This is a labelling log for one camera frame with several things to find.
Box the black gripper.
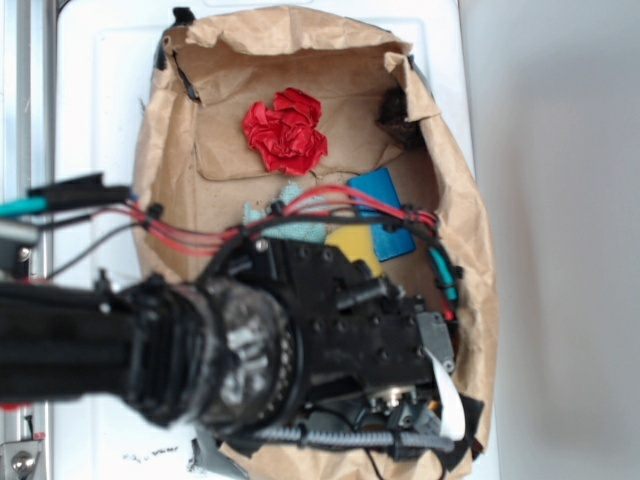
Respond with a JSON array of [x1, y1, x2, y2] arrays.
[[199, 238, 453, 435]]

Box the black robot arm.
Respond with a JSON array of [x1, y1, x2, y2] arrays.
[[1, 238, 464, 442]]

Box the blue rectangular block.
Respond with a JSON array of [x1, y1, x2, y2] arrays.
[[346, 167, 417, 262]]

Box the yellow sponge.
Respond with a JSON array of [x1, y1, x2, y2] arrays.
[[325, 225, 384, 277]]

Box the teal terry cloth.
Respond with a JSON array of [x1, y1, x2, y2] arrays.
[[242, 182, 329, 245]]

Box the red crumpled paper flower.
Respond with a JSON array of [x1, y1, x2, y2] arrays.
[[242, 88, 328, 176]]

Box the brown paper bag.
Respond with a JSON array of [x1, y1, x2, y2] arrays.
[[134, 6, 498, 479]]

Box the white flat ribbon cable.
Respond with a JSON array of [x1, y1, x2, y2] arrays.
[[424, 347, 467, 442]]

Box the red and black wire harness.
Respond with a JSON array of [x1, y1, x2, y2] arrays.
[[0, 172, 464, 326]]

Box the aluminium frame rail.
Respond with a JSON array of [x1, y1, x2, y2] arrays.
[[1, 1, 58, 479]]

